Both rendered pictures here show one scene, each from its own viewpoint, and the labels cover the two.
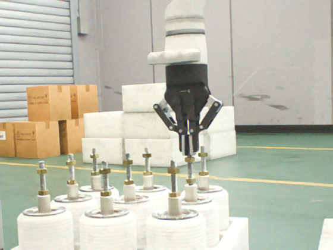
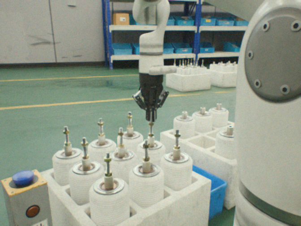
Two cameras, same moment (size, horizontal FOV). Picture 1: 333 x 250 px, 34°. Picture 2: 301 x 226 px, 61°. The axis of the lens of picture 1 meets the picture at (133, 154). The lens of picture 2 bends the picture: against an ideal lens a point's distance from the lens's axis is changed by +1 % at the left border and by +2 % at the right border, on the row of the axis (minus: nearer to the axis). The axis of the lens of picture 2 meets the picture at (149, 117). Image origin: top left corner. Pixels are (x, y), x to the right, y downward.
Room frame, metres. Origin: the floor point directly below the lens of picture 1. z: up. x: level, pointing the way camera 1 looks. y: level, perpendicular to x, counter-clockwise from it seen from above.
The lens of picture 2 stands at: (0.57, 0.58, 0.60)
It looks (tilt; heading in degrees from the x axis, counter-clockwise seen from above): 18 degrees down; 301
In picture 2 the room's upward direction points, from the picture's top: straight up
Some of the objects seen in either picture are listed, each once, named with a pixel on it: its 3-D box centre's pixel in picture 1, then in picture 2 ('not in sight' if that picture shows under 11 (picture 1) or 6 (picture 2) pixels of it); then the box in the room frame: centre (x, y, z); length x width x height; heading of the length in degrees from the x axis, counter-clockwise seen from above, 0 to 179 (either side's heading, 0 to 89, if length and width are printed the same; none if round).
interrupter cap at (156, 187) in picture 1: (148, 189); (101, 143); (1.12, -0.03, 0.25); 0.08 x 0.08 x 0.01
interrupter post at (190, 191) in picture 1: (191, 193); (151, 141); (0.97, -0.10, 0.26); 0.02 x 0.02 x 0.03
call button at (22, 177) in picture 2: not in sight; (23, 178); (1.03, 0.31, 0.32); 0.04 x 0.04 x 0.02
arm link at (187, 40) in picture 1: (181, 47); (154, 62); (0.95, -0.09, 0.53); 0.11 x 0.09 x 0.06; 155
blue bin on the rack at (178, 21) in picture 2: not in sight; (181, 20); (2.89, -4.62, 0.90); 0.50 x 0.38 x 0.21; 139
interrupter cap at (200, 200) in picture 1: (191, 200); (151, 145); (0.97, -0.10, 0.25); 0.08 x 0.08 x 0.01
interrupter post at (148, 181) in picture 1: (148, 183); (101, 140); (1.12, -0.03, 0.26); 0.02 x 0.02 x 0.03
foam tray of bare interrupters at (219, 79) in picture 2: not in sight; (225, 77); (1.41, -2.78, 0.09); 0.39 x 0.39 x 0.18; 52
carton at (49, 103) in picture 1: (49, 103); not in sight; (4.74, 0.71, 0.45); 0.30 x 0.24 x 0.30; 50
